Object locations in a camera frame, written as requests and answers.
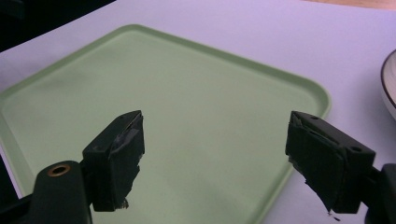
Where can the white bowl with dark rim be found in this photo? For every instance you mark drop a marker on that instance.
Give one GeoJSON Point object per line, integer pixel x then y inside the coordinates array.
{"type": "Point", "coordinates": [389, 84]}

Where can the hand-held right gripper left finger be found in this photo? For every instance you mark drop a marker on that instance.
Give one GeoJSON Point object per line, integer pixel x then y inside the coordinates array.
{"type": "Point", "coordinates": [112, 161]}

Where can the light green plastic tray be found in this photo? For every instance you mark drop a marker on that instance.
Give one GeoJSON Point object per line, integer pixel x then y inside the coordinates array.
{"type": "Point", "coordinates": [199, 112]}

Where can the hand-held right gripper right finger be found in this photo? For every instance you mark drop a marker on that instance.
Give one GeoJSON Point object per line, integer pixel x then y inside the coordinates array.
{"type": "Point", "coordinates": [327, 161]}

